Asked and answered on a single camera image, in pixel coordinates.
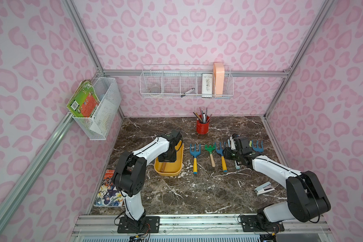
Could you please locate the dark green hand rake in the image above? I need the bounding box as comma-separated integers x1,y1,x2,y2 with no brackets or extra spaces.
204,145,216,167

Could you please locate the light blue hand fork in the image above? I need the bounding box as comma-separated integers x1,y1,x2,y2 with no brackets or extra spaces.
227,136,240,170

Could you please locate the comic book on table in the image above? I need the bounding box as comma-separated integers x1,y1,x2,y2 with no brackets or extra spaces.
94,169,124,207

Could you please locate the red pencil cup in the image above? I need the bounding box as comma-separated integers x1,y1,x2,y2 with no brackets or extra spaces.
196,119,209,135

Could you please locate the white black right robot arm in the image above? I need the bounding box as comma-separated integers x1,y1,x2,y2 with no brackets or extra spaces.
223,135,331,228

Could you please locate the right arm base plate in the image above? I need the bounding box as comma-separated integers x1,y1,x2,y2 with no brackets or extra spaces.
237,214,285,233

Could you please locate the pen on shelf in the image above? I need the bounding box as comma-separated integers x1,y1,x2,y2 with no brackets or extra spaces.
180,88,195,98

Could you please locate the white mesh wall basket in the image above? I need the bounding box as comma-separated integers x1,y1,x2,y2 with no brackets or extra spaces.
73,77,122,141

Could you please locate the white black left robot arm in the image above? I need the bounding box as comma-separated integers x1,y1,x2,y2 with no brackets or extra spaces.
112,130,184,222

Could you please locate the teal cultivator yellow handle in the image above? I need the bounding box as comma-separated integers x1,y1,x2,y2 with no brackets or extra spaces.
252,140,264,153

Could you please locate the white card on shelf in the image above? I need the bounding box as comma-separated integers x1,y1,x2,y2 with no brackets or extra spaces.
202,74,213,98

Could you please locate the blue cultivator yellow handle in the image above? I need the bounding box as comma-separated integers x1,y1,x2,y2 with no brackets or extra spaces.
215,142,227,172

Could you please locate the pink box on shelf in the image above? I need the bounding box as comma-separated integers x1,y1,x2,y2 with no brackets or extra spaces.
213,62,225,97

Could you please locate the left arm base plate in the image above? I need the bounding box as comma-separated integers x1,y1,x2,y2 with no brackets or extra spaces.
117,215,160,234

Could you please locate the white wire wall shelf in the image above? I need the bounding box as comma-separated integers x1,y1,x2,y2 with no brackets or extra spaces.
140,64,234,99

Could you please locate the yellow plastic storage box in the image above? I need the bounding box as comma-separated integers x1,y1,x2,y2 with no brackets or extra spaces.
154,141,184,176

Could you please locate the white stapler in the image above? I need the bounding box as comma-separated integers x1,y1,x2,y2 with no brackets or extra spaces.
254,181,275,196

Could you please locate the green red book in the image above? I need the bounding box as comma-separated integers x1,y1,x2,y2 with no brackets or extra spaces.
67,80,100,118

